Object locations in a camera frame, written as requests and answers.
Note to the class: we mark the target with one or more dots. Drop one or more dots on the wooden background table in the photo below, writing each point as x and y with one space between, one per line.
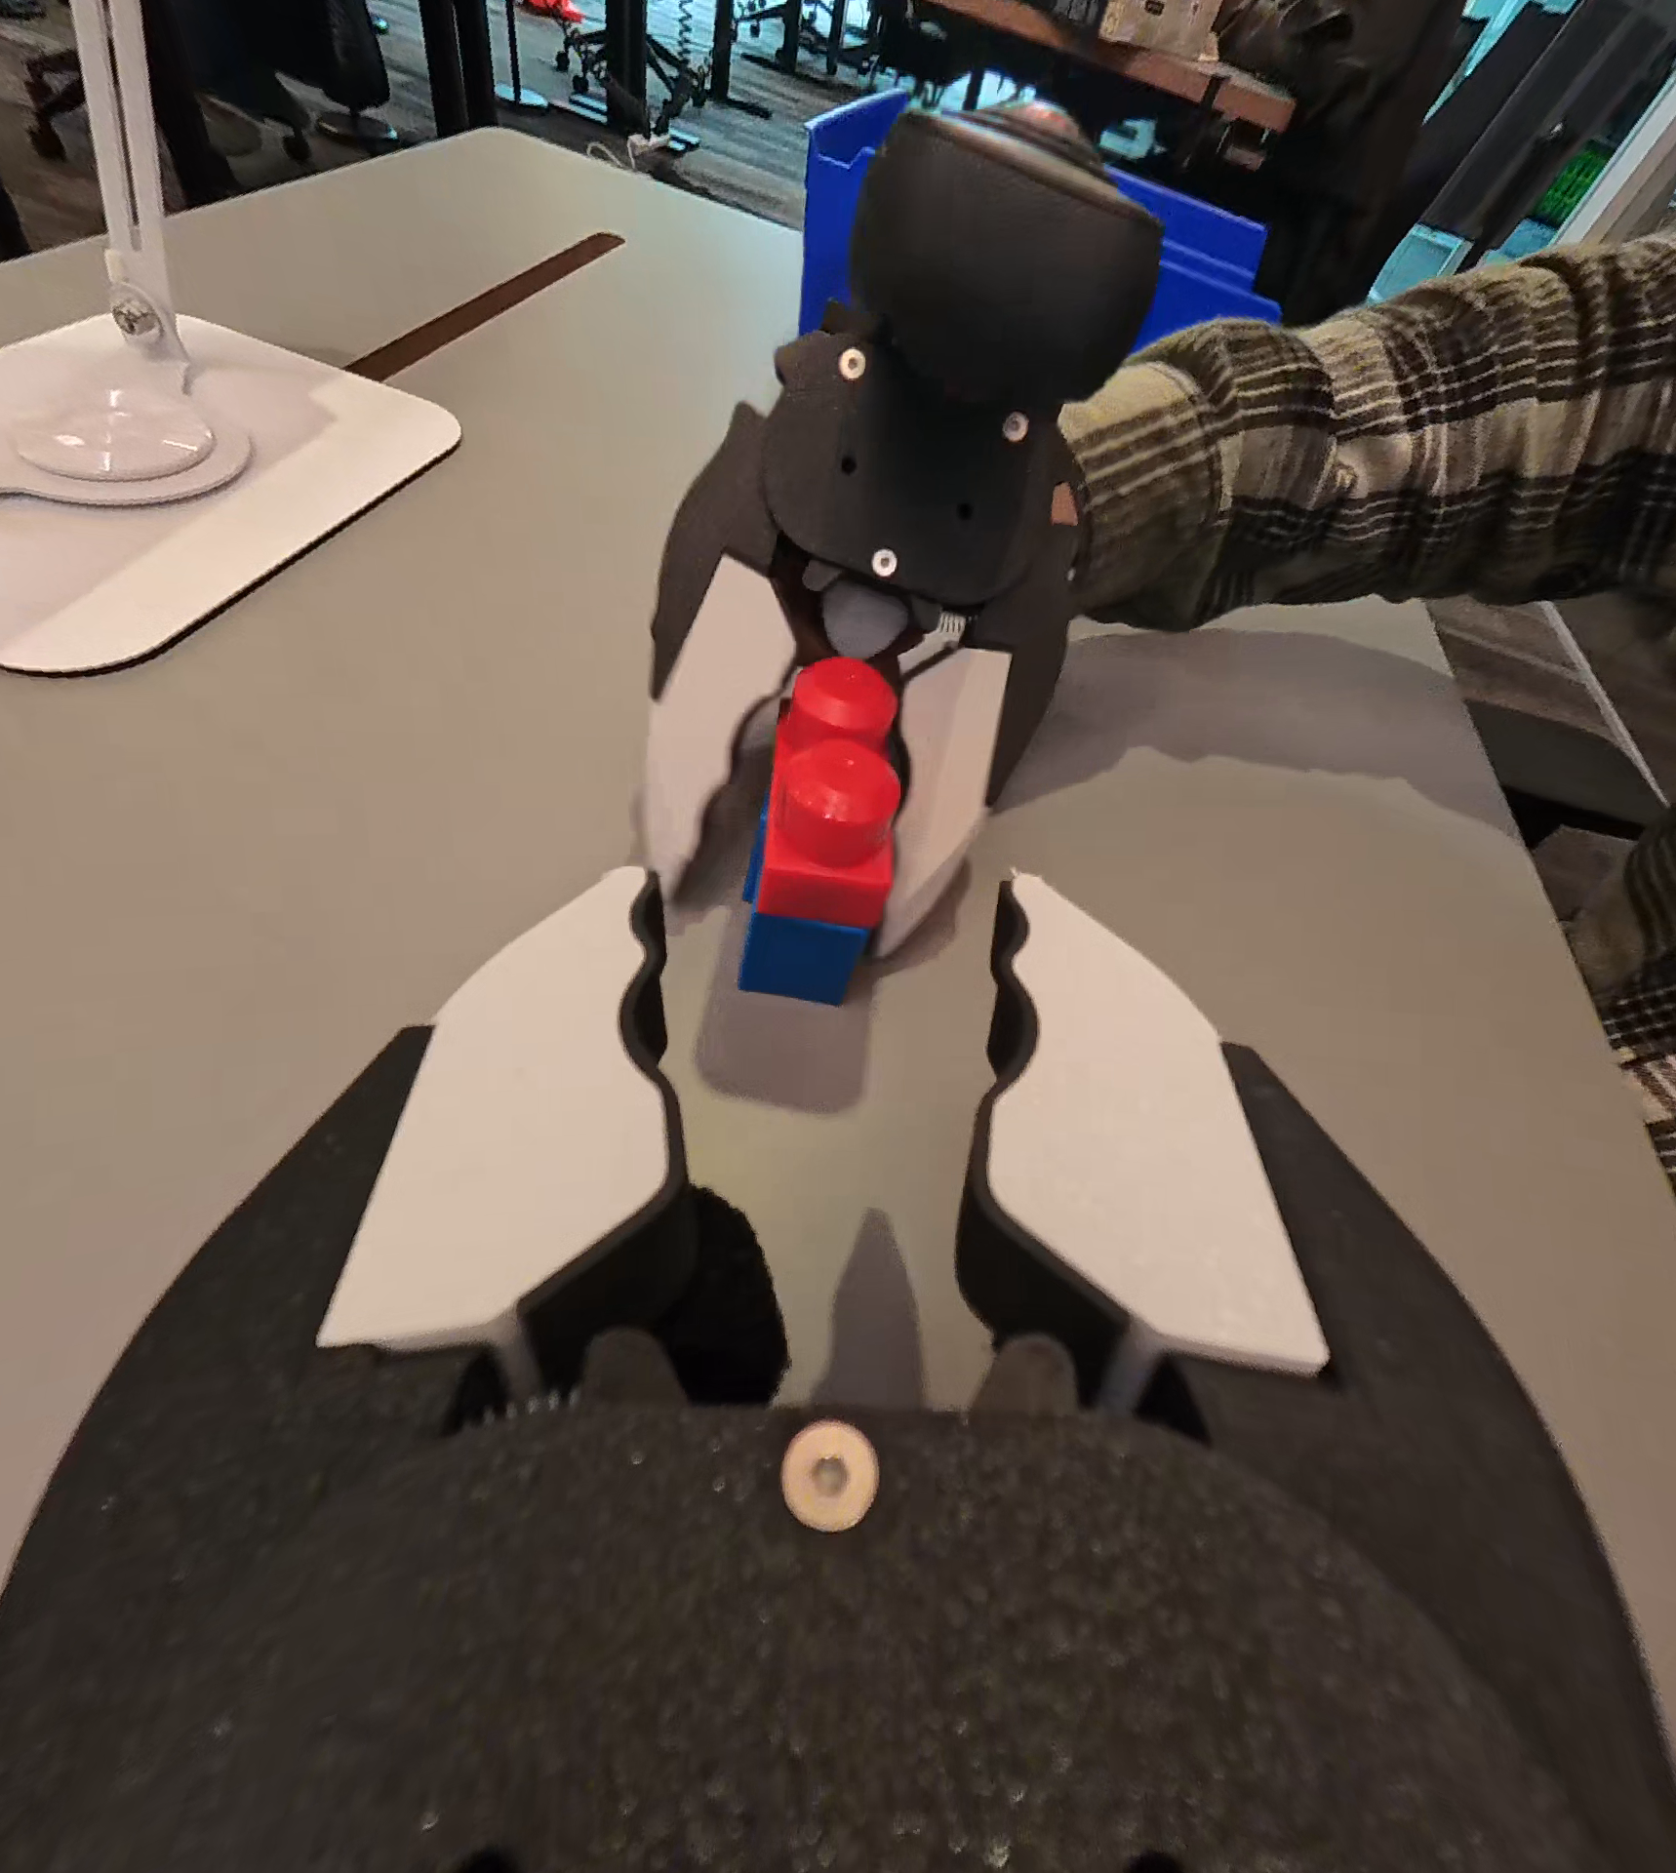
1160 65

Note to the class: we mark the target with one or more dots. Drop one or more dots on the person's right forearm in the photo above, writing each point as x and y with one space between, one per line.
1438 440

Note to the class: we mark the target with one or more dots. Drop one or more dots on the red mega block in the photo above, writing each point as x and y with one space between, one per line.
824 834

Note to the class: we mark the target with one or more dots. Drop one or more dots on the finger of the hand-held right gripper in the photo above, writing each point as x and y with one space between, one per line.
699 731
948 789

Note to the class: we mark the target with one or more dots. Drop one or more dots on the black office chair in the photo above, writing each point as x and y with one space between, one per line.
297 59

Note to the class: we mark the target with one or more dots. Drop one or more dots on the blue plastic bin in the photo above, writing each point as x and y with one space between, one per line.
1203 278

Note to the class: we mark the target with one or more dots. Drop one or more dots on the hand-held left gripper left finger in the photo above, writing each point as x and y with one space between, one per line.
515 1127

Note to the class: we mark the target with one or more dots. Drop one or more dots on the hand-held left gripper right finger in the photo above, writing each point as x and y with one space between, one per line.
1145 1155

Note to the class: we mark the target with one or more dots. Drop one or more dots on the blue mega block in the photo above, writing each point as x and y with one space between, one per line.
798 958

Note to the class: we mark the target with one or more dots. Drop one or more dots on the white lamp base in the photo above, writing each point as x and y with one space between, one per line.
122 499

